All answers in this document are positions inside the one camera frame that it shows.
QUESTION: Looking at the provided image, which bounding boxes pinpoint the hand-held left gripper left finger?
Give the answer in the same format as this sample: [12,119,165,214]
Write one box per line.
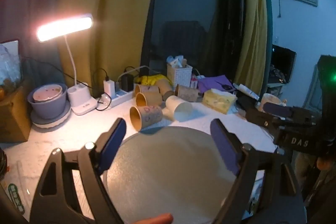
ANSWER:
[29,117,127,224]

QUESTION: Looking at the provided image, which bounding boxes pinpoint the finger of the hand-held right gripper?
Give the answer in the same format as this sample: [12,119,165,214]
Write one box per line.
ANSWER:
[245,108,292,132]
[263,102,319,125]

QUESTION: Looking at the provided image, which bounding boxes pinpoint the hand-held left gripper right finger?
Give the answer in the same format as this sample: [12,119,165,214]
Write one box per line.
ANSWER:
[210,118,307,224]

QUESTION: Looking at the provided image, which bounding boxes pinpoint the brown paper cup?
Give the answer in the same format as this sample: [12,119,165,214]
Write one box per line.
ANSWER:
[175,84,200,102]
[134,84,160,97]
[135,92,164,107]
[157,78,175,98]
[130,105,164,132]

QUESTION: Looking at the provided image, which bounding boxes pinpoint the white paper cup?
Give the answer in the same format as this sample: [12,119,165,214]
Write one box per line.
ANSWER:
[165,95,193,122]

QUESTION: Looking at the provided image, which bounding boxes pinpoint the person's right hand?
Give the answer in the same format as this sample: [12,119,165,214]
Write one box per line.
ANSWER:
[316,155,334,170]

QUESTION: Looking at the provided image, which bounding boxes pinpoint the person's left hand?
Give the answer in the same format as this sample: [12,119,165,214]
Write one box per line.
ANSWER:
[135,213,174,224]

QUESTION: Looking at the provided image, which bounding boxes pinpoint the patterned mug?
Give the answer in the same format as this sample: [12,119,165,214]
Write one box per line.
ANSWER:
[258,93,287,112]

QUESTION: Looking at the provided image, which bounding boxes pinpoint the white tube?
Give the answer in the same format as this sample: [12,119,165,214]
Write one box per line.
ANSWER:
[233,83,260,99]

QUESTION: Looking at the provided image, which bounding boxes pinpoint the yellow tissue box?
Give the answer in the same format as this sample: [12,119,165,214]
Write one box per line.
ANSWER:
[202,89,237,115]

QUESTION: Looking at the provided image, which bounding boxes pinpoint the black monitor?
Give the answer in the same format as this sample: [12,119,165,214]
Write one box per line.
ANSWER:
[267,44,297,85]

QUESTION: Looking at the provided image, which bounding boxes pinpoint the white power strip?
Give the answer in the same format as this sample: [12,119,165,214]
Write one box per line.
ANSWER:
[98,90,135,108]

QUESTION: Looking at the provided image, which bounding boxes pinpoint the white desk lamp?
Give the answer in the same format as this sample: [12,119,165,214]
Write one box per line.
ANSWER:
[36,13,98,116]

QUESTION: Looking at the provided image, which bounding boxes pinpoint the white charger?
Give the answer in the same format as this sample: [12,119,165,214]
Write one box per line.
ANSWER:
[103,79,116,98]

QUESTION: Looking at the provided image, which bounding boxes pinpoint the purple cloth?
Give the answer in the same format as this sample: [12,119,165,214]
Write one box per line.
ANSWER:
[197,75,237,95]

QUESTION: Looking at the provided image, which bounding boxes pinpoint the round grey mat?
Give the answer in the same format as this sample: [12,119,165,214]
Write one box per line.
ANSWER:
[106,126,274,224]

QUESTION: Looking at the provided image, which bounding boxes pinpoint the black power adapter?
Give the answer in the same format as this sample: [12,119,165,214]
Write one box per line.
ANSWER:
[121,74,134,92]

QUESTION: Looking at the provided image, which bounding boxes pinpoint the white plate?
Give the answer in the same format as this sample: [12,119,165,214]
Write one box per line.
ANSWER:
[31,101,72,130]

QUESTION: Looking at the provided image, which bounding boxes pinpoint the yellow soft toy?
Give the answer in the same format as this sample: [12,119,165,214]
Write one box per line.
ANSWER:
[135,73,173,86]

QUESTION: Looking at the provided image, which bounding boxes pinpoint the grey bowl with plate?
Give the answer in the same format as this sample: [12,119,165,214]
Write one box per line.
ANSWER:
[27,83,69,120]

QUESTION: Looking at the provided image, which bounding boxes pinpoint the yellow curtain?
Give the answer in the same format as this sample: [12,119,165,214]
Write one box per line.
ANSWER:
[58,0,161,89]
[243,0,269,97]

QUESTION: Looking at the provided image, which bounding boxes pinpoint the white woven basket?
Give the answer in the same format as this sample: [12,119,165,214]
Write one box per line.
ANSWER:
[167,63,193,88]

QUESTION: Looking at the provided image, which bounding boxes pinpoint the small pale bowl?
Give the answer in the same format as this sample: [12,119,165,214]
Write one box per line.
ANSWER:
[33,84,63,104]

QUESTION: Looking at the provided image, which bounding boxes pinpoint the cardboard box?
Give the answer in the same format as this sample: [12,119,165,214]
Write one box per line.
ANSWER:
[0,84,32,143]

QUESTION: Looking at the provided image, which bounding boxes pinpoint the clear plastic bag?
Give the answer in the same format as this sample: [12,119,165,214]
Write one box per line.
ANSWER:
[0,44,21,86]

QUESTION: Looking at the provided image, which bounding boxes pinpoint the grey curtain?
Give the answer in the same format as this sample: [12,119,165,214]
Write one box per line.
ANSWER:
[0,0,69,83]

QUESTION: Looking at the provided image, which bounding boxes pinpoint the black cable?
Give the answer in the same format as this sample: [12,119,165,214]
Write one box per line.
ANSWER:
[92,68,109,88]

